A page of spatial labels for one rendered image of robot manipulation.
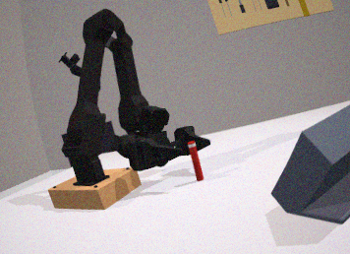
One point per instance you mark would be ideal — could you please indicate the red peg with white band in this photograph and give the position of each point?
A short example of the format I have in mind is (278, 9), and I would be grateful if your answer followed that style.
(196, 162)

